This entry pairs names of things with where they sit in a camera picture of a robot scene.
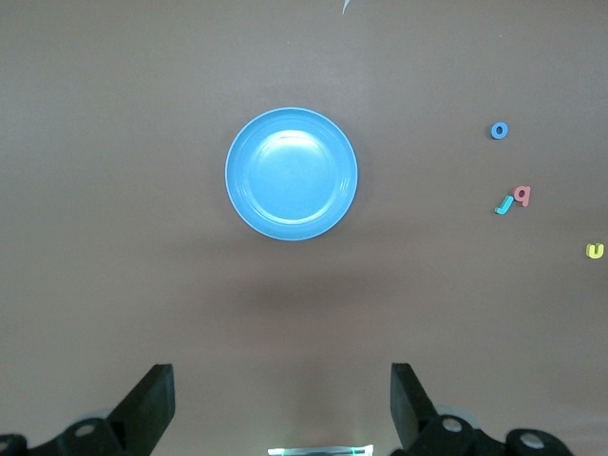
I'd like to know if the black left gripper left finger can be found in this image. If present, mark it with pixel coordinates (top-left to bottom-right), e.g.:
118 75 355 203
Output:
28 363 177 456

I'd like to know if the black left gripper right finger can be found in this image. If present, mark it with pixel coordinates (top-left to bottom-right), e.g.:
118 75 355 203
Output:
390 363 571 456

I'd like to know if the brown table cover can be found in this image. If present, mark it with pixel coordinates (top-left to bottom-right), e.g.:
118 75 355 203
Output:
0 0 608 456

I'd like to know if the blue plate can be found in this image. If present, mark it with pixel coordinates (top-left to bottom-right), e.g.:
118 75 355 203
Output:
224 106 359 242

